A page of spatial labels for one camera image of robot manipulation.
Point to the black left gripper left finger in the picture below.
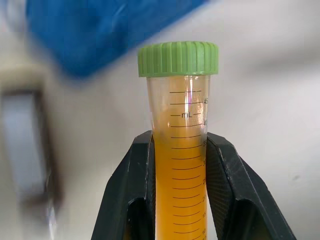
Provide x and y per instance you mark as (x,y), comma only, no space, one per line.
(120,190)

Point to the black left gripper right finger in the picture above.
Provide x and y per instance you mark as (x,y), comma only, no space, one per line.
(240,190)

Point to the yellow liquid tube green cap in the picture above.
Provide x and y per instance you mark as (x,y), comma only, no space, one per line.
(186,160)

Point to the blue test tube rack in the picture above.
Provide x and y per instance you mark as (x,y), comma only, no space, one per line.
(100,35)

